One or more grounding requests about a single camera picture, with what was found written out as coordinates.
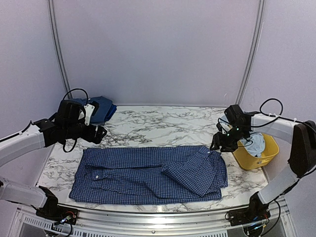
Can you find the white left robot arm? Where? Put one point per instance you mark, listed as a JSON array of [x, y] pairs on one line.
[[71, 121]]

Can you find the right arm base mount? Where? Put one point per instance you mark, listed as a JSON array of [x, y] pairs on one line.
[[245, 216]]

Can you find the folded dark blue t-shirt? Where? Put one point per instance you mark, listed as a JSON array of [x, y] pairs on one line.
[[104, 105]]

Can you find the left aluminium wall post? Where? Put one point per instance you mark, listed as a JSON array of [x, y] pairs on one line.
[[57, 44]]

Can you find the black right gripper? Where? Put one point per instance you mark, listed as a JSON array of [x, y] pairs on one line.
[[218, 141]]

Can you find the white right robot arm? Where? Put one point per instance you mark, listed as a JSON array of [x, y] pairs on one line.
[[300, 135]]

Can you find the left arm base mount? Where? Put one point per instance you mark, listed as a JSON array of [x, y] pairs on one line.
[[60, 215]]

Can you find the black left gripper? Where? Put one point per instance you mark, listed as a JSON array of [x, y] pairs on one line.
[[98, 137]]

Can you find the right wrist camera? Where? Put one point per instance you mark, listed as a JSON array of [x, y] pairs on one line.
[[223, 127]]

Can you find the aluminium front rail frame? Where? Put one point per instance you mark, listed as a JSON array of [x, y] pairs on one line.
[[110, 223]]

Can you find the blue plaid button shirt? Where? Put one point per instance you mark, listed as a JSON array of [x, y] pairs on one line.
[[149, 175]]

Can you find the right aluminium wall post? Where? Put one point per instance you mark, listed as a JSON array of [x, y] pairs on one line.
[[253, 50]]

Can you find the light blue crumpled garment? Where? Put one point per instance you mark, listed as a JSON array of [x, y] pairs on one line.
[[252, 141]]

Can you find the aluminium wall post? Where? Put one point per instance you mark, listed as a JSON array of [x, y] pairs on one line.
[[57, 44], [253, 50]]

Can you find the yellow plastic laundry basket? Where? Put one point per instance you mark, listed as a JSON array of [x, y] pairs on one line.
[[248, 162]]

